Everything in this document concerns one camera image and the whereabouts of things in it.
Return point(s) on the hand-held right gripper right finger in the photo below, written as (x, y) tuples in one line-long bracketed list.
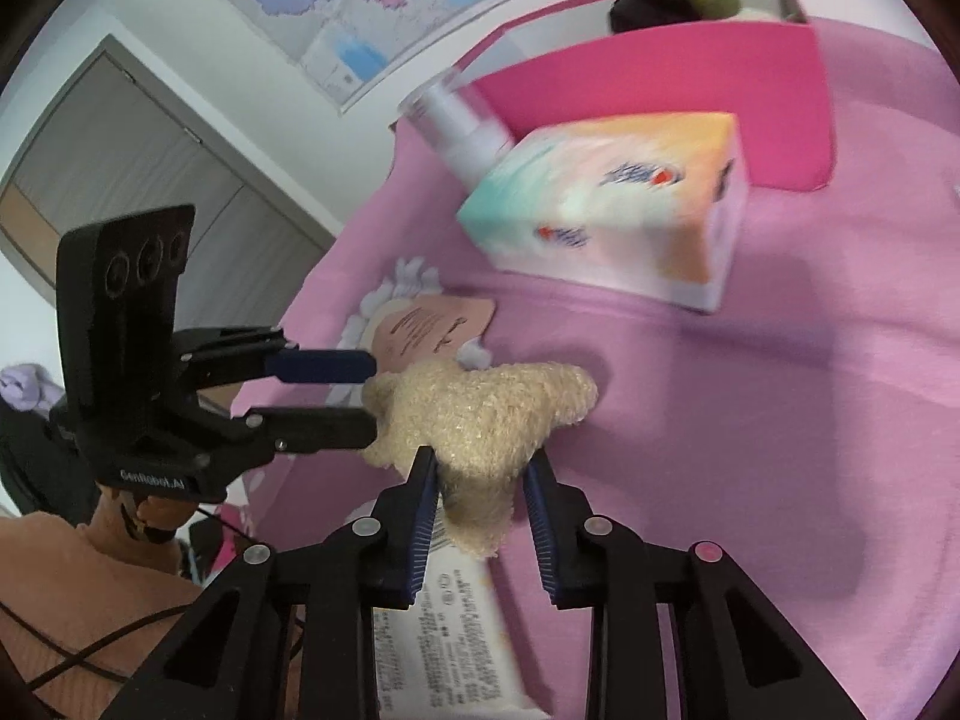
[(541, 532)]

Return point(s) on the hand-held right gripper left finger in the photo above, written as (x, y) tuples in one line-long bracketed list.
[(421, 525)]

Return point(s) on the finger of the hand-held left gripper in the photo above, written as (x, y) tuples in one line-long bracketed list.
[(322, 364), (322, 429)]

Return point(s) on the beige plush bear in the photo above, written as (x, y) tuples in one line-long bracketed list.
[(480, 420)]

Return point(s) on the pink cardboard box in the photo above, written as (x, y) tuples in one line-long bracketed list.
[(675, 82)]

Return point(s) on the person's left forearm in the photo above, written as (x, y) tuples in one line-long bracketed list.
[(60, 592)]

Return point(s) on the person's left hand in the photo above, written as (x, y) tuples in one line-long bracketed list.
[(157, 514)]

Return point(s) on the purple cloth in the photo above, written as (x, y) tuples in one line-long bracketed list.
[(22, 386)]

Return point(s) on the pink paper card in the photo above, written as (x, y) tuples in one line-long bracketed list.
[(427, 330)]

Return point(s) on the white daisy coaster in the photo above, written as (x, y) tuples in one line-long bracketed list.
[(409, 277)]

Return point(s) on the white tube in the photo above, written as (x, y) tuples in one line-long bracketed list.
[(442, 652)]

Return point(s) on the grey door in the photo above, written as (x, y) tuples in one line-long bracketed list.
[(150, 165)]

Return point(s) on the pink bed sheet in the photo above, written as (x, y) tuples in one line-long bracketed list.
[(750, 427)]

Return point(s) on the white spray bottle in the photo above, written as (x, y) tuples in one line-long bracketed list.
[(465, 135)]

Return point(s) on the pastel tissue pack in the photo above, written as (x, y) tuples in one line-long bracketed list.
[(600, 187)]

